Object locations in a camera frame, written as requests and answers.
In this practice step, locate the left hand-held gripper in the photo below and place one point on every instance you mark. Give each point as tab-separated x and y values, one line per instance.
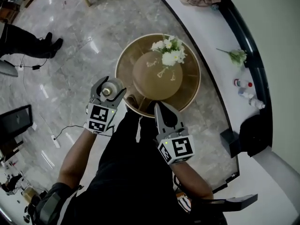
99	117

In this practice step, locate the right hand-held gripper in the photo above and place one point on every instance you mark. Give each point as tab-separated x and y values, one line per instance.
177	146

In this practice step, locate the person's right forearm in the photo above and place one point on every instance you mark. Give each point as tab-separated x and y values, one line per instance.
192	179

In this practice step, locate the person's left forearm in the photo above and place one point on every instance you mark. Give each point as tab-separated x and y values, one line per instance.
75	158

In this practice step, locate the round golden glass table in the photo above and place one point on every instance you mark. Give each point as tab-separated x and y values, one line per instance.
140	62

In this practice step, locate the person's black clothing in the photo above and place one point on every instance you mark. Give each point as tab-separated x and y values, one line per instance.
131	172

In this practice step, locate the white flower bouquet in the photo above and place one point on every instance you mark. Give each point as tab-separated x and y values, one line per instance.
171	53

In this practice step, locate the black box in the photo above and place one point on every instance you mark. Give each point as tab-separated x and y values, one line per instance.
230	142

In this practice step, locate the white power strip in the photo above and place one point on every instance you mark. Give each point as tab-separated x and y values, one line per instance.
55	141

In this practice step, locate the small white bottle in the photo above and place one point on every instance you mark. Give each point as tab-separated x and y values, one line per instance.
245	93

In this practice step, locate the white bottle with red cap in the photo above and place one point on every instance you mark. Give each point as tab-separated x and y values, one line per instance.
242	83

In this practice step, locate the clear plastic bottle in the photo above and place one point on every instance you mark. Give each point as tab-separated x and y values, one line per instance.
256	102

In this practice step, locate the black bag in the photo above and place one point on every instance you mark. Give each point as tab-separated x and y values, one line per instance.
256	135

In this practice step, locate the green flower sprig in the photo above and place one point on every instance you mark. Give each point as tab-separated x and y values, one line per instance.
237	56

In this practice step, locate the black monitor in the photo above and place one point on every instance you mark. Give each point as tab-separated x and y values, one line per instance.
15	121

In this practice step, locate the grey curved object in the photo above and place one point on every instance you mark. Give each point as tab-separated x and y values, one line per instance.
7	69

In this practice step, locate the black flat device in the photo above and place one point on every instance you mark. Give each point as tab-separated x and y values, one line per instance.
239	201

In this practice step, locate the dark wooden cabinet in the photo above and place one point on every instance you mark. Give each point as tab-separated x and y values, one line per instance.
14	1

